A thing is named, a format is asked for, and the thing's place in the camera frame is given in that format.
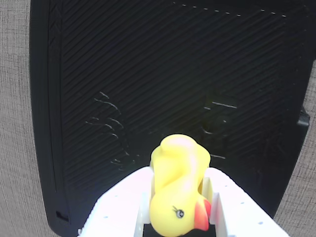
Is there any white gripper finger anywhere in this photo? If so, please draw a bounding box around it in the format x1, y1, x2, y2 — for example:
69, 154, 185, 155
78, 166, 154, 237
203, 167, 290, 237

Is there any yellow rubber duck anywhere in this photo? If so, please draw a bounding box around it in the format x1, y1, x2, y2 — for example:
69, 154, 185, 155
150, 134, 212, 237

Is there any black plastic case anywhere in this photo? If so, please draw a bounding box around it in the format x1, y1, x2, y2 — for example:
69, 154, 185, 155
29, 0, 311, 237

